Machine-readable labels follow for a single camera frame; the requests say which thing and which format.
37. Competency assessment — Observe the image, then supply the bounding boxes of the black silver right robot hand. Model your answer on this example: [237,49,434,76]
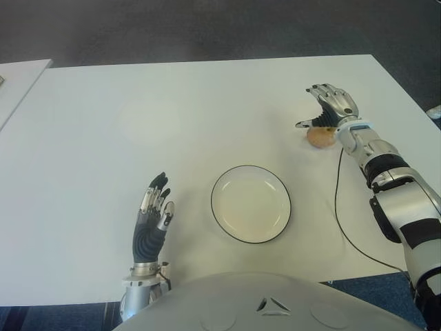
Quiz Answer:
[294,82,360,130]

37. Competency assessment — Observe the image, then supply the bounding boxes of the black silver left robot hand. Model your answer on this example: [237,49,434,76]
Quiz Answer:
[132,171,176,266]

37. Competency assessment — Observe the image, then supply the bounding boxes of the red yellow apple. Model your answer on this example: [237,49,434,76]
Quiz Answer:
[306,126,337,149]

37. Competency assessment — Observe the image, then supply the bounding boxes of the white plate with black rim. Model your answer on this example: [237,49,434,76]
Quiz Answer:
[210,165,294,245]

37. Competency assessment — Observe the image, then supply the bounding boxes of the grey robot torso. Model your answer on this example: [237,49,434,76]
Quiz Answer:
[119,272,427,331]

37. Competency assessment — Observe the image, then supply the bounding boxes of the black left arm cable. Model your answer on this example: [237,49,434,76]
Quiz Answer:
[158,267,172,290]

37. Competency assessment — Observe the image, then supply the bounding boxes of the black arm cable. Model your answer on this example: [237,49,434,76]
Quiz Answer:
[334,148,411,273]
[158,267,172,290]

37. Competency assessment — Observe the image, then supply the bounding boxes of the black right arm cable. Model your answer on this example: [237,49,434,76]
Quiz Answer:
[334,148,411,273]

